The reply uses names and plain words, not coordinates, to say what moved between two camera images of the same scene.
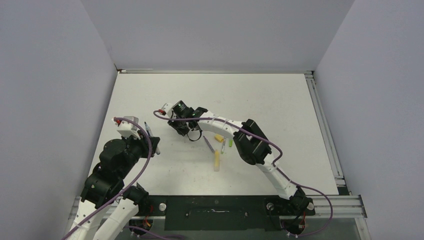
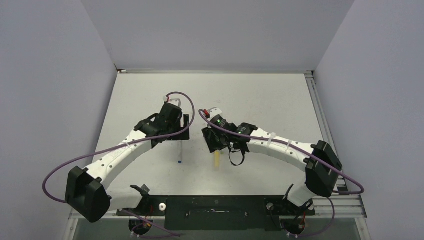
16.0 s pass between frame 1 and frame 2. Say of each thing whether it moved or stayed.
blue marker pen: moved
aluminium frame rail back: stayed
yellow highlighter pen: stayed
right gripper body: moved
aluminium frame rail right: stayed
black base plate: stayed
